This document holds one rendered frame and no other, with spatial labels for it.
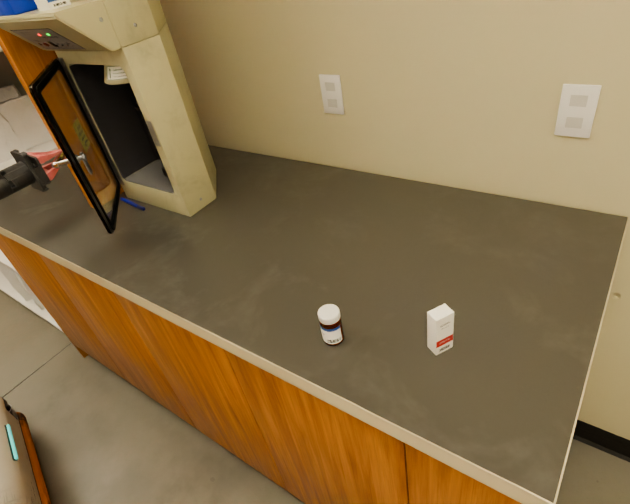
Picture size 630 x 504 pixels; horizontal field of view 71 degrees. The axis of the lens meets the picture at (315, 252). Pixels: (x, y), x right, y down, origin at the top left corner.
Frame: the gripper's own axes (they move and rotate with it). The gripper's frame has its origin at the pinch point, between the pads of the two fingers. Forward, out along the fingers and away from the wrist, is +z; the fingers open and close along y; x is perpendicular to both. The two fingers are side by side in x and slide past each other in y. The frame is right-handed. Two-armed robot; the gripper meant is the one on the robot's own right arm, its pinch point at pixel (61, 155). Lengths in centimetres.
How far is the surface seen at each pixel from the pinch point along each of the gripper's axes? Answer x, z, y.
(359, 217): -65, 36, -26
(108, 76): -3.7, 19.2, 13.6
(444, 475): -107, -9, -40
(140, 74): -18.1, 19.3, 14.6
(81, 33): -17.8, 9.7, 26.3
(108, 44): -18.1, 14.4, 22.7
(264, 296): -61, 1, -26
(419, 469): -102, -9, -43
